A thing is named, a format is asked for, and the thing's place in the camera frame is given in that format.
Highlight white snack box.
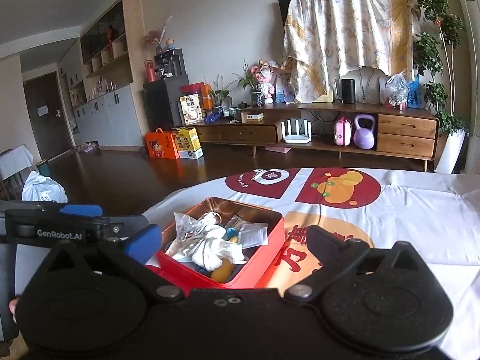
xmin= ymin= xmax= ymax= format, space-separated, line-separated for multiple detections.
xmin=179 ymin=94 xmax=203 ymax=125

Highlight white plastic bag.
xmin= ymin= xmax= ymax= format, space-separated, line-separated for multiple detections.
xmin=21 ymin=171 xmax=68 ymax=203

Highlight white wifi router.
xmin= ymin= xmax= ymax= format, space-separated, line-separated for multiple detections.
xmin=281 ymin=119 xmax=312 ymax=144

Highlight green potted tree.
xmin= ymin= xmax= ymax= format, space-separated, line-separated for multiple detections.
xmin=413 ymin=0 xmax=468 ymax=174

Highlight clear bag of snacks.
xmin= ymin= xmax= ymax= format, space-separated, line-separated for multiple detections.
xmin=385 ymin=73 xmax=409 ymax=111

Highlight dark wooden door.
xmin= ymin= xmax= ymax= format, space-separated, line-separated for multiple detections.
xmin=24 ymin=72 xmax=72 ymax=160

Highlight black coffee machine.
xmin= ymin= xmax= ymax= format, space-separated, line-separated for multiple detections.
xmin=154 ymin=48 xmax=186 ymax=78

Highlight pink toy backpack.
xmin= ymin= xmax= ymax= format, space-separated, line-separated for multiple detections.
xmin=334 ymin=116 xmax=353 ymax=146

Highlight purple kettlebell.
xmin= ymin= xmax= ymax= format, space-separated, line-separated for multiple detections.
xmin=353 ymin=114 xmax=376 ymax=150

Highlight orange rubber duck toy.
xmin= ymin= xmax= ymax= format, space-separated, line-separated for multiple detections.
xmin=211 ymin=258 xmax=236 ymax=283

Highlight wooden TV console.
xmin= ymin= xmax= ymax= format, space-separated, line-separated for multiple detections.
xmin=194 ymin=102 xmax=439 ymax=169

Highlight orange gift box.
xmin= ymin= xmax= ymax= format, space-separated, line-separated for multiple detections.
xmin=144 ymin=128 xmax=180 ymax=160

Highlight tea bag sachet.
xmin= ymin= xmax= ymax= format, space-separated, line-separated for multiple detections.
xmin=174 ymin=212 xmax=204 ymax=246

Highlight pink plush doll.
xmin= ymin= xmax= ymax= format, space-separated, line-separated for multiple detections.
xmin=250 ymin=60 xmax=278 ymax=104

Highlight yellow carton box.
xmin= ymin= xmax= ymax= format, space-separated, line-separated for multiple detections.
xmin=175 ymin=127 xmax=203 ymax=160

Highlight blue plastic bag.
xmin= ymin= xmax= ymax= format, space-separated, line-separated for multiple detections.
xmin=407 ymin=73 xmax=422 ymax=109

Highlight clear packet with paper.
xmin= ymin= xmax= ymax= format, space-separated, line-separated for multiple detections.
xmin=238 ymin=223 xmax=269 ymax=249

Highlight person's left hand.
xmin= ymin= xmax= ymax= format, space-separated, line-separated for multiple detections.
xmin=9 ymin=298 xmax=19 ymax=323

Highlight black mini fridge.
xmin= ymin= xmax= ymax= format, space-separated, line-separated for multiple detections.
xmin=143 ymin=75 xmax=189 ymax=131

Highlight red metal tin box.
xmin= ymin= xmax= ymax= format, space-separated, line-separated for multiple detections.
xmin=146 ymin=197 xmax=285 ymax=292

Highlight floral cloth over TV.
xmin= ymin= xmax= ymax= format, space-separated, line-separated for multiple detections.
xmin=283 ymin=0 xmax=418 ymax=103

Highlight wall shelf cabinet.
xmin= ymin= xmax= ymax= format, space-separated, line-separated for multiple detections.
xmin=58 ymin=0 xmax=149 ymax=150

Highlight red thermos bottle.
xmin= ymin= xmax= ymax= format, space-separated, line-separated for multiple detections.
xmin=144 ymin=59 xmax=156 ymax=83

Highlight black cylinder speaker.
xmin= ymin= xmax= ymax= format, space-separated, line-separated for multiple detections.
xmin=340 ymin=78 xmax=356 ymax=104

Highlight white printed tablecloth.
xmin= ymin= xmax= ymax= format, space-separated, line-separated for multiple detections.
xmin=145 ymin=167 xmax=479 ymax=359

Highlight white knitted sock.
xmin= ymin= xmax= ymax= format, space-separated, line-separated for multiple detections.
xmin=197 ymin=211 xmax=226 ymax=238

